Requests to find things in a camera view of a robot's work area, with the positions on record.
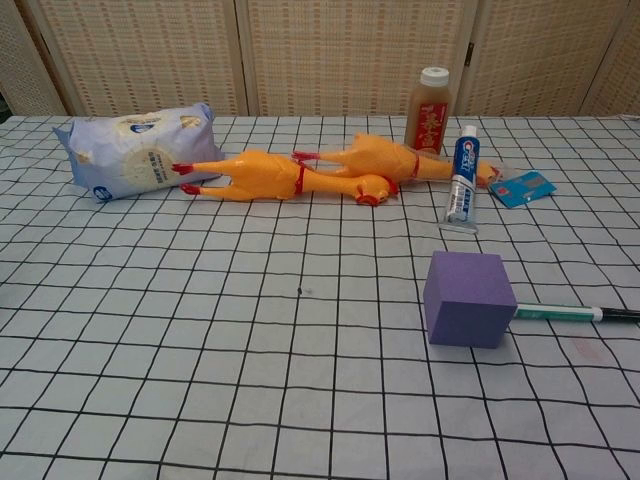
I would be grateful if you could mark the purple foam cube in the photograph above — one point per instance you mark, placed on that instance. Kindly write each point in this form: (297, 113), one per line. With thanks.
(465, 300)

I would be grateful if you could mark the green marker black cap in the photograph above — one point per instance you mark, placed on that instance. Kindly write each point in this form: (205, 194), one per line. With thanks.
(555, 314)

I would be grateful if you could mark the yellow rubber chicken toy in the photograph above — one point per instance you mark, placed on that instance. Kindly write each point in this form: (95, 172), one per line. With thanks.
(270, 172)
(380, 152)

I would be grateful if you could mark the white blue toothpaste tube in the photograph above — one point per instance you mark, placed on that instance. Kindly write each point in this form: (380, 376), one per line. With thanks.
(462, 185)

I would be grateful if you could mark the white black grid tablecloth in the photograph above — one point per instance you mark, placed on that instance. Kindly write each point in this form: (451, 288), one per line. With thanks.
(200, 350)

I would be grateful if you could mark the brown drink bottle white cap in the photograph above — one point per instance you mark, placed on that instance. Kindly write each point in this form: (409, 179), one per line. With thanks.
(427, 115)

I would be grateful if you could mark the beige woven folding screen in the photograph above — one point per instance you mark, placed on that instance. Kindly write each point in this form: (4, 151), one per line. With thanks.
(325, 50)

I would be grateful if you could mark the purple wet wipes pack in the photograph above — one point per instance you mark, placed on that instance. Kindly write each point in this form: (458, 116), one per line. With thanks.
(135, 150)

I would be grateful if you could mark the small blue packet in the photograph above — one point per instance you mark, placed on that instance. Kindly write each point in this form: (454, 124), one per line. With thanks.
(520, 190)

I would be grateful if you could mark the dark metal screen hinge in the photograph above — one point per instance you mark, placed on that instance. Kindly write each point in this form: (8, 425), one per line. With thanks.
(470, 54)

